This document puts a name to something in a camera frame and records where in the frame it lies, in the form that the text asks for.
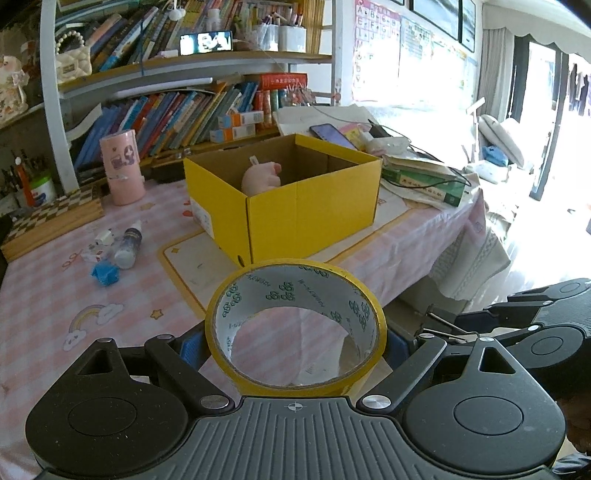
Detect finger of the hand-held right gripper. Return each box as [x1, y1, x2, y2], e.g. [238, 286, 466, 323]
[455, 286, 555, 332]
[464, 324, 546, 347]

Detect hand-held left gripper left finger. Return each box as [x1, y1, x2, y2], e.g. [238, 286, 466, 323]
[53, 323, 235, 416]

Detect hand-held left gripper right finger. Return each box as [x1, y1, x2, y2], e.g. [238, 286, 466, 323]
[356, 323, 539, 416]

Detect black binder clip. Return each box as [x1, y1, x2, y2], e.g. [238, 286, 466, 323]
[418, 307, 468, 344]

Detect blue packet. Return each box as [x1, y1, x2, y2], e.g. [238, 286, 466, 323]
[91, 262, 122, 287]

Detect clear plastic bottle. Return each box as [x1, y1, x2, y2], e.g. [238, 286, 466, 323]
[113, 222, 142, 269]

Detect yellow tape roll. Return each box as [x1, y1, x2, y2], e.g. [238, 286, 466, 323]
[204, 260, 389, 398]

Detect yellow cardboard box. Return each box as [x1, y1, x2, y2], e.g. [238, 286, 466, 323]
[183, 134, 383, 268]

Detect pink plush pig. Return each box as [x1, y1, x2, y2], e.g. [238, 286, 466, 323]
[241, 156, 282, 195]

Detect pink checkered desktop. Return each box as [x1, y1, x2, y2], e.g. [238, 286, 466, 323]
[0, 178, 485, 480]

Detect white lace cloth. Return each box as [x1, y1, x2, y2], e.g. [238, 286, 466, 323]
[427, 189, 513, 303]

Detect cream desk mat orange border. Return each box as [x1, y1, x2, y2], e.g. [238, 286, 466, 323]
[158, 203, 411, 319]

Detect small white and red box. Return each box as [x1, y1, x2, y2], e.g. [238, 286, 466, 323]
[83, 244, 115, 265]

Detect green book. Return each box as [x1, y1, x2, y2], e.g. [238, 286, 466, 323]
[382, 166, 467, 207]

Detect pile of papers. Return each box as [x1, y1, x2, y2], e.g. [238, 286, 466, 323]
[383, 150, 458, 178]

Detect wooden chess board box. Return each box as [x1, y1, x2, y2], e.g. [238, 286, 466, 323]
[0, 185, 105, 261]

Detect pink cylinder container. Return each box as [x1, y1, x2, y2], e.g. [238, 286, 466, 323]
[100, 129, 145, 206]

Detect white jar with green lid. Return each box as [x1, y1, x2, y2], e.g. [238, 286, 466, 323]
[28, 171, 57, 206]

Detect orange and white carton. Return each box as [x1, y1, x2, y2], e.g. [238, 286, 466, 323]
[219, 111, 264, 129]
[210, 124, 256, 144]

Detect dark smartphone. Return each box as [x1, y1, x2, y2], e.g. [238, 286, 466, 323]
[309, 124, 358, 149]

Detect long row of leaning books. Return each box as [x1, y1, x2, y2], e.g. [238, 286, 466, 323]
[74, 82, 264, 171]

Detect red tassel ornament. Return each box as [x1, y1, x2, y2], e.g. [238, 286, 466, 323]
[14, 157, 35, 207]

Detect white pen holder with pens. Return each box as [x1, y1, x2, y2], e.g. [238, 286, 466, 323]
[0, 150, 28, 217]

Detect white cloth bag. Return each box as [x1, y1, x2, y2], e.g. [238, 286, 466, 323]
[274, 104, 384, 139]

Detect white bookshelf unit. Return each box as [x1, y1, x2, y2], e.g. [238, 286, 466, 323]
[39, 0, 342, 195]

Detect thick red book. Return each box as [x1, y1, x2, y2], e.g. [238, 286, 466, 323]
[256, 73, 309, 90]

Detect black phone with lit screen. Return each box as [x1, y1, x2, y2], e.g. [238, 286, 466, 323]
[179, 31, 232, 56]

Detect pink kimono cat doll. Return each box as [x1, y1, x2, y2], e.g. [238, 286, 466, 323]
[0, 55, 29, 125]

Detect shelf row of mixed books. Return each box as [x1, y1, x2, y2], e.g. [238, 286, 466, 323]
[85, 0, 324, 72]

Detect white cups with pens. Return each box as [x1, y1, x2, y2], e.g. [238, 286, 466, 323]
[256, 14, 308, 52]

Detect alphabet wall poster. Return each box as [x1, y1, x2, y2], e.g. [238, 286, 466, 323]
[353, 0, 402, 100]

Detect framed wall pictures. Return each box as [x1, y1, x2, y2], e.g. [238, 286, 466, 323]
[413, 0, 476, 51]

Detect white quilted handbag pearl handle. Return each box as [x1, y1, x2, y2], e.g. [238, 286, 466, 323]
[54, 30, 93, 84]

